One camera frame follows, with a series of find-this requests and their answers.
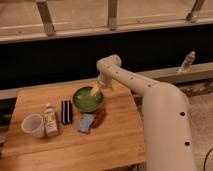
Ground green ceramic bowl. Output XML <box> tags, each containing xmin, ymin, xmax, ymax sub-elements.
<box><xmin>73</xmin><ymin>86</ymin><xmax>104</xmax><ymax>113</ymax></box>

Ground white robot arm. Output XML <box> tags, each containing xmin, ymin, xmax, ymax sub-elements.
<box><xmin>96</xmin><ymin>54</ymin><xmax>197</xmax><ymax>171</ymax></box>

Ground red brown utensil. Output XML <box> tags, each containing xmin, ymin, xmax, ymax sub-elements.
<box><xmin>92</xmin><ymin>109</ymin><xmax>106</xmax><ymax>128</ymax></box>

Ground black striped block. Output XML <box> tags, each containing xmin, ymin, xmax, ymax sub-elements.
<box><xmin>61</xmin><ymin>100</ymin><xmax>73</xmax><ymax>125</ymax></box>

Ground blue sponge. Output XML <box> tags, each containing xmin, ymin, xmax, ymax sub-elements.
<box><xmin>78</xmin><ymin>113</ymin><xmax>94</xmax><ymax>134</ymax></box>

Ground small white bottle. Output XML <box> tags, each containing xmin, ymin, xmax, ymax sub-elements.
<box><xmin>44</xmin><ymin>103</ymin><xmax>59</xmax><ymax>137</ymax></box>

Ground translucent plastic cup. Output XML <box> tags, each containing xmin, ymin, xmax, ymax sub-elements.
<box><xmin>21</xmin><ymin>114</ymin><xmax>45</xmax><ymax>138</ymax></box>

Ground clear plastic water bottle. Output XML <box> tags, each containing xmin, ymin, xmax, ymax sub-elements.
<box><xmin>179</xmin><ymin>51</ymin><xmax>195</xmax><ymax>72</ymax></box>

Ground middle metal railing post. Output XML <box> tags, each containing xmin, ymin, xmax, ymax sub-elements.
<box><xmin>107</xmin><ymin>0</ymin><xmax>118</xmax><ymax>30</ymax></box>

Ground metal railing post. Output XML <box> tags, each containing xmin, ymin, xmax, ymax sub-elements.
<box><xmin>186</xmin><ymin>0</ymin><xmax>205</xmax><ymax>23</ymax></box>
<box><xmin>107</xmin><ymin>0</ymin><xmax>118</xmax><ymax>30</ymax></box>
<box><xmin>36</xmin><ymin>0</ymin><xmax>56</xmax><ymax>36</ymax></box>

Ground left metal railing post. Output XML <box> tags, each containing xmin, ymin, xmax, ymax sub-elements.
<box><xmin>36</xmin><ymin>0</ymin><xmax>56</xmax><ymax>36</ymax></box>

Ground right metal railing post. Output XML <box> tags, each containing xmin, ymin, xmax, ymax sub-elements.
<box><xmin>186</xmin><ymin>0</ymin><xmax>205</xmax><ymax>23</ymax></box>

